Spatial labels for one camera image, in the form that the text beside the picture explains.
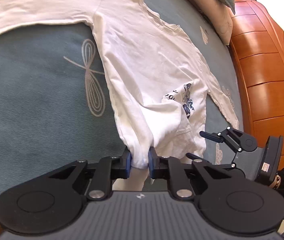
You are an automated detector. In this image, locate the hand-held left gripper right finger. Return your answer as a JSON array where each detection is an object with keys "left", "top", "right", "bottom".
[{"left": 148, "top": 147, "right": 231, "bottom": 201}]

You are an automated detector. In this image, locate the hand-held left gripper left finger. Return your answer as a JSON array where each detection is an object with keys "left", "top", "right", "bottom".
[{"left": 49, "top": 150, "right": 133, "bottom": 201}]

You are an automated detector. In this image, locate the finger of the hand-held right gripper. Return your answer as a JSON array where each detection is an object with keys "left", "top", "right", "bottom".
[
  {"left": 199, "top": 127, "right": 243, "bottom": 153},
  {"left": 186, "top": 152, "right": 236, "bottom": 172}
]

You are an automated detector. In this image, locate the white long-sleeved printed shirt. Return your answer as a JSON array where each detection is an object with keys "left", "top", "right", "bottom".
[{"left": 0, "top": 0, "right": 240, "bottom": 190}]

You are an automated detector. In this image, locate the blue patterned bed sheet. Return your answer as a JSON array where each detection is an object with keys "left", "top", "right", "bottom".
[{"left": 0, "top": 0, "right": 245, "bottom": 220}]

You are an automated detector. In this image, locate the pink floral pillow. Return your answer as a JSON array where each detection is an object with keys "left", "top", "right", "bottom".
[{"left": 167, "top": 0, "right": 234, "bottom": 46}]

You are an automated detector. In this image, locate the wooden bed frame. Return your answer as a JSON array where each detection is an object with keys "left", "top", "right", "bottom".
[{"left": 228, "top": 0, "right": 284, "bottom": 180}]

